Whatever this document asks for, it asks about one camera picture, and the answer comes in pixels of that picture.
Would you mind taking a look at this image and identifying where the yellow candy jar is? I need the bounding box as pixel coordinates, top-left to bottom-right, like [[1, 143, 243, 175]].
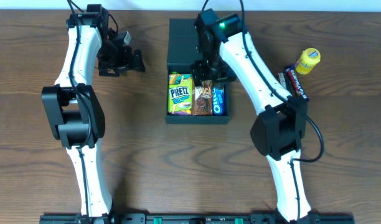
[[295, 48, 321, 75]]

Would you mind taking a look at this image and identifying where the black gift box with lid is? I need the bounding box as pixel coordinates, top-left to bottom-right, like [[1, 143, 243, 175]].
[[166, 18, 230, 124]]

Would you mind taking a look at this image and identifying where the green candy bar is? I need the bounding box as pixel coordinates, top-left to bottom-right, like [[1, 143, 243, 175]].
[[276, 72, 287, 89]]

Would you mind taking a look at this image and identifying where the purple Dairy Milk bar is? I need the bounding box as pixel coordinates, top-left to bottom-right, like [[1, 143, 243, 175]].
[[285, 65, 309, 101]]

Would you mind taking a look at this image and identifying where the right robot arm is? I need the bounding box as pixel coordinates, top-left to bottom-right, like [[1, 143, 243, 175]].
[[191, 9, 311, 222]]

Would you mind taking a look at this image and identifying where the brown Pocky box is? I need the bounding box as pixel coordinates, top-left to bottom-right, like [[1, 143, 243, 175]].
[[192, 80, 213, 116]]

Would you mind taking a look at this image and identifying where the blue Oreo pack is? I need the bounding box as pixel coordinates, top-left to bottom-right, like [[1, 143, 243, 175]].
[[212, 83, 225, 116]]

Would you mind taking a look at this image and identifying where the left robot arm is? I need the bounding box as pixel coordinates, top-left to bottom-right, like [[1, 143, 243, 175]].
[[40, 0, 146, 223]]

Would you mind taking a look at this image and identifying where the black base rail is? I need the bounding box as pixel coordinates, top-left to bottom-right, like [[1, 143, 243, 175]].
[[39, 212, 355, 224]]

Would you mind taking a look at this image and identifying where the green Pretz box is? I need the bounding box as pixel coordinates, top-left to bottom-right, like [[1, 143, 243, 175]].
[[167, 73, 193, 116]]

